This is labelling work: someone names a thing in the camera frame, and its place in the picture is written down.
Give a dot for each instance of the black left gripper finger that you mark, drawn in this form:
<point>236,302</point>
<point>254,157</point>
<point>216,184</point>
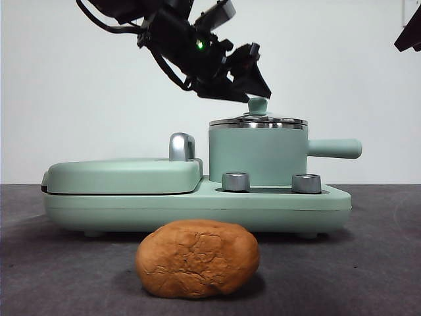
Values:
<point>223,92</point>
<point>253,75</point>

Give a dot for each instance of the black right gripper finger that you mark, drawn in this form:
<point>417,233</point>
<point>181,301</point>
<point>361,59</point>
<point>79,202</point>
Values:
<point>411,36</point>

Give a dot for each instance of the glass lid with green knob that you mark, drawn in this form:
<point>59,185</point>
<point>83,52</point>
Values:
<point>258,105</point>

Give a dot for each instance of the brown potato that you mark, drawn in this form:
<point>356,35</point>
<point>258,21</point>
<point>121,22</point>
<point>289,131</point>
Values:
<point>197,260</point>

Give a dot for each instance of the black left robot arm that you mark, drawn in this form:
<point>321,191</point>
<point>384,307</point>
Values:
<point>171,29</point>

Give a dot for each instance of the silver control knob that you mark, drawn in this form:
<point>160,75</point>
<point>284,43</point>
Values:
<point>306,183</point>
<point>235,182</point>

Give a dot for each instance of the mint green breakfast machine base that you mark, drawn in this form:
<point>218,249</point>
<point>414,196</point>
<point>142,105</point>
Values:
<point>197,214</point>

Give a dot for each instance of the white wall socket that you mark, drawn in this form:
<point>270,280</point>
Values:
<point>408,13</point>

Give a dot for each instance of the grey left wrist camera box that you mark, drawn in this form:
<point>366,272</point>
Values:
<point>217,13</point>

